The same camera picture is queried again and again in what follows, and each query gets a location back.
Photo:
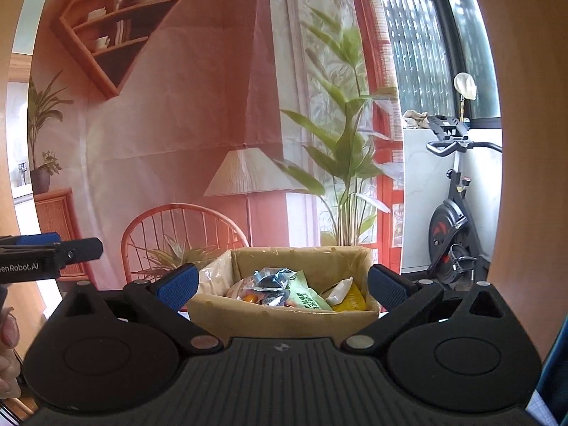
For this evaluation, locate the white bulb on gold stand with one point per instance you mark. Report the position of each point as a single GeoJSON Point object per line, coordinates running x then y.
{"type": "Point", "coordinates": [465, 86]}

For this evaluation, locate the orange sausage packet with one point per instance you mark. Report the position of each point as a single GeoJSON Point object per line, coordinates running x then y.
{"type": "Point", "coordinates": [249, 296]}

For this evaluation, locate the green white snack bag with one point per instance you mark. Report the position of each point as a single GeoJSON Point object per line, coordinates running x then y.
{"type": "Point", "coordinates": [306, 295]}

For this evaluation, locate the white corn-print snack packet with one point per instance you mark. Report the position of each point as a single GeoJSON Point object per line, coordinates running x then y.
{"type": "Point", "coordinates": [339, 288]}

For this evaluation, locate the person's left hand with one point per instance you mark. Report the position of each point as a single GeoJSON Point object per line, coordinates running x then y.
{"type": "Point", "coordinates": [11, 372]}

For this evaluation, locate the yellow snack packet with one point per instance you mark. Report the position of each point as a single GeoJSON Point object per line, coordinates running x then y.
{"type": "Point", "coordinates": [353, 299]}

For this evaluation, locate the crumpled beige cloth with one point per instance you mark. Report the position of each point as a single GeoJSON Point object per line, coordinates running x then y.
{"type": "Point", "coordinates": [415, 119]}

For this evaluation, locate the wooden panel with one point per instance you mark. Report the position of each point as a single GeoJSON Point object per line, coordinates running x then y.
{"type": "Point", "coordinates": [532, 142]}

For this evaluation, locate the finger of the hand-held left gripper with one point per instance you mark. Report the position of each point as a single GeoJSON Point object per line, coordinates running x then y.
{"type": "Point", "coordinates": [80, 250]}
{"type": "Point", "coordinates": [31, 239]}

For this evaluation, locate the plastic-wrapped cardboard box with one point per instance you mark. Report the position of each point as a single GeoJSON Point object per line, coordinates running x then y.
{"type": "Point", "coordinates": [284, 324]}

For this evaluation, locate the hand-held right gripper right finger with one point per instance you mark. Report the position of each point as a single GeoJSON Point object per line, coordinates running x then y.
{"type": "Point", "coordinates": [388, 288]}

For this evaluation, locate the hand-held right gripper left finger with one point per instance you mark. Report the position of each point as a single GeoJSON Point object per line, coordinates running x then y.
{"type": "Point", "coordinates": [177, 286]}

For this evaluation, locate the dark cookie packet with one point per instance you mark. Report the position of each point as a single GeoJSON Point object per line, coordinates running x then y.
{"type": "Point", "coordinates": [270, 280]}

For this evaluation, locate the teal curtain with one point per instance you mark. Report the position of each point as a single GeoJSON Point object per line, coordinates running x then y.
{"type": "Point", "coordinates": [557, 372]}

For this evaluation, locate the black exercise bike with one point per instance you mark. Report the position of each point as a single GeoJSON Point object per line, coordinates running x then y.
{"type": "Point", "coordinates": [448, 226]}

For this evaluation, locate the silver foil snack packet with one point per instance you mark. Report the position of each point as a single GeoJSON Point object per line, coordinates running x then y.
{"type": "Point", "coordinates": [273, 298]}

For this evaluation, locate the window with patterned blind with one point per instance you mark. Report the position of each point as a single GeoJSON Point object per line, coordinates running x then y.
{"type": "Point", "coordinates": [417, 44]}

